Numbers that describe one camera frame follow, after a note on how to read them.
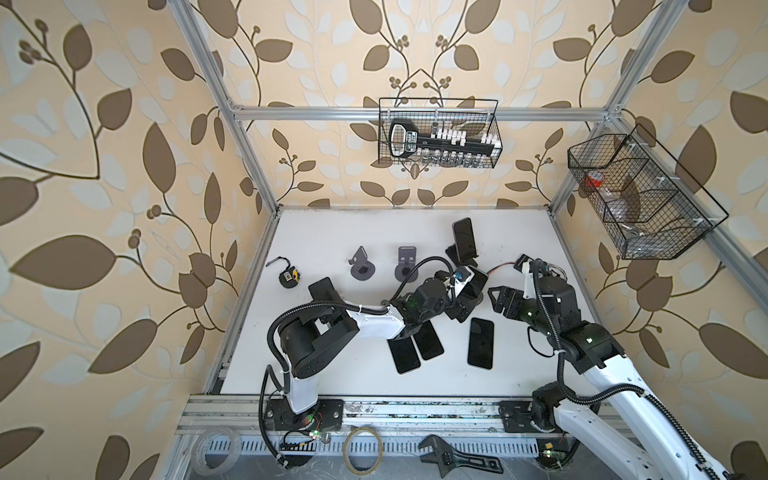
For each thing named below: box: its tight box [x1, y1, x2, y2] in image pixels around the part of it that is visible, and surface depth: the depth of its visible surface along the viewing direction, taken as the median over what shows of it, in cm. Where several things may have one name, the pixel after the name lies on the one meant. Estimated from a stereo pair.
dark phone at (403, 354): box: [387, 336, 421, 374], surface depth 84 cm
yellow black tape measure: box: [266, 256, 301, 289], surface depth 101 cm
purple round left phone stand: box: [348, 245, 375, 281], surface depth 103 cm
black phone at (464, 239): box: [452, 217, 477, 263], surface depth 98 cm
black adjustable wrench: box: [418, 434, 504, 479], surface depth 69 cm
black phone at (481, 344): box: [467, 317, 494, 370], surface depth 88 cm
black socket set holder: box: [389, 119, 500, 165], surface depth 86 cm
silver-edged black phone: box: [413, 320, 444, 360], surface depth 88 cm
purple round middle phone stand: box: [394, 246, 419, 283], surface depth 101 cm
